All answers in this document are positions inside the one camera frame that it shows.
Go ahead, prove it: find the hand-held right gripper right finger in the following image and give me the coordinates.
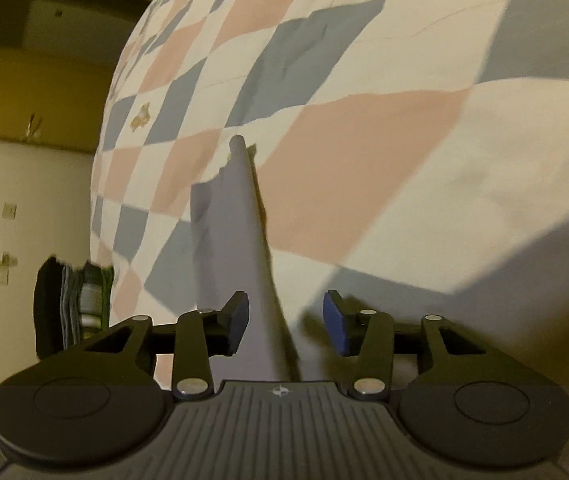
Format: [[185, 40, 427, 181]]
[[322, 289, 472, 401]]

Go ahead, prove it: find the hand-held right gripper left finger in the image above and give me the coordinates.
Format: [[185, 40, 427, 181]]
[[84, 290, 251, 401]]

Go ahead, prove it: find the grey garment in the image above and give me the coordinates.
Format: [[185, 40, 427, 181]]
[[189, 135, 301, 385]]

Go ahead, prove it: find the green folded garment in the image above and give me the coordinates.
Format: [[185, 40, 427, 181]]
[[82, 262, 116, 331]]

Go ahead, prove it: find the striped folded garment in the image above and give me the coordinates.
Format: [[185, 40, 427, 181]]
[[79, 280, 102, 333]]

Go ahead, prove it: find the blue-grey folded garment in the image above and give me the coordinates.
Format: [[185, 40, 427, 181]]
[[60, 262, 85, 348]]

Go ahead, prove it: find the pink and blue checked blanket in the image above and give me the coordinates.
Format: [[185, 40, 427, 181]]
[[88, 0, 569, 391]]

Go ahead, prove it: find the black folded garment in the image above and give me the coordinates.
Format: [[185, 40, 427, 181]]
[[33, 256, 68, 358]]

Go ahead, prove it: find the wooden door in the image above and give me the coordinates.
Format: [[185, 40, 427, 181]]
[[0, 42, 115, 153]]

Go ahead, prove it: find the wall hook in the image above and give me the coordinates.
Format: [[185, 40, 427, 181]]
[[0, 252, 19, 286]]

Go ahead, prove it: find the metal door handle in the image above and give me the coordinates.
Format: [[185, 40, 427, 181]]
[[25, 112, 44, 141]]

